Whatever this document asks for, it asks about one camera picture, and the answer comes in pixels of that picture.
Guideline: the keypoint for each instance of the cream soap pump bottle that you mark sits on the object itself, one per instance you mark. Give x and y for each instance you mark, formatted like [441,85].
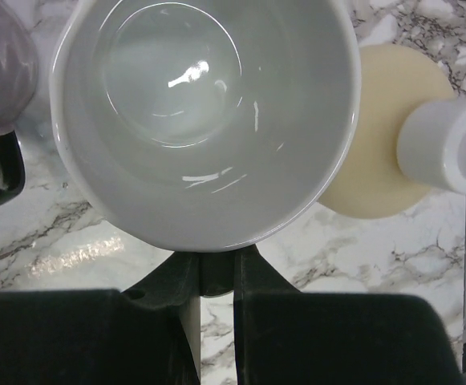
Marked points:
[410,137]

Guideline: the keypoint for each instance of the purple mug black handle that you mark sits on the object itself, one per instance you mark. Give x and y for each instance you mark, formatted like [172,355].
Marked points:
[18,81]

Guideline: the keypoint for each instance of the white light blue mug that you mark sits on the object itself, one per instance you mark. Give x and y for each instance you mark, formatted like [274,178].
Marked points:
[204,127]

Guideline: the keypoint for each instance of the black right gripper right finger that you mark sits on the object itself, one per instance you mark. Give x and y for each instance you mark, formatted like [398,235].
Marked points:
[285,336]

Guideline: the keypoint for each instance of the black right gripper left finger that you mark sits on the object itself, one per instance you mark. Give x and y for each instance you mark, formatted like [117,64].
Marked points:
[104,336]

